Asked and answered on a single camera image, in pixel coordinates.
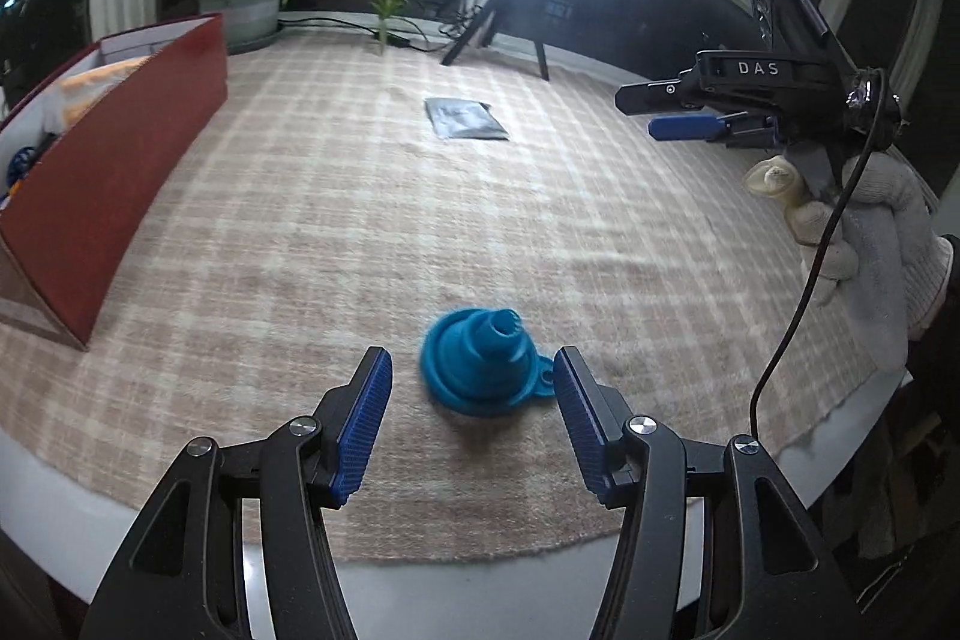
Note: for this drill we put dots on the grey plant pot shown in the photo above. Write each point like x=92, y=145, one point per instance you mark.
x=240, y=14

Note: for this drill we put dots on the person's right forearm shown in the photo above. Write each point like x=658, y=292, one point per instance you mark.
x=941, y=314

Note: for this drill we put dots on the orange packet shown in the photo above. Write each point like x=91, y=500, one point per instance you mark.
x=97, y=81

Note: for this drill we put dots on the person's right hand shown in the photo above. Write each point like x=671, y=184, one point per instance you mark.
x=877, y=235

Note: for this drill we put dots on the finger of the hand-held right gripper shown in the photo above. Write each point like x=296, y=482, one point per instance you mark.
x=652, y=96
x=682, y=126

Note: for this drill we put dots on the blue silicone funnel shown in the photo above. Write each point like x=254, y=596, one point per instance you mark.
x=472, y=370

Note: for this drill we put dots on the small green spider plant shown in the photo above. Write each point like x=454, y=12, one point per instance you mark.
x=384, y=10

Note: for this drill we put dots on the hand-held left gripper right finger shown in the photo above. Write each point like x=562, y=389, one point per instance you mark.
x=581, y=422

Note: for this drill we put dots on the beige plaid cloth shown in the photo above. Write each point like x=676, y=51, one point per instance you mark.
x=375, y=220

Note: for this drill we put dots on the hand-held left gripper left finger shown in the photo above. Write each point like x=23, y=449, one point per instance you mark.
x=364, y=422

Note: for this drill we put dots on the small blue orange toy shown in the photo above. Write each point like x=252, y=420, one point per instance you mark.
x=21, y=164

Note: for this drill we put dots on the grey foil packet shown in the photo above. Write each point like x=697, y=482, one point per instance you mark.
x=465, y=119

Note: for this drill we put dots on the red cardboard box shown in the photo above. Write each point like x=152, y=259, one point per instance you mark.
x=112, y=175

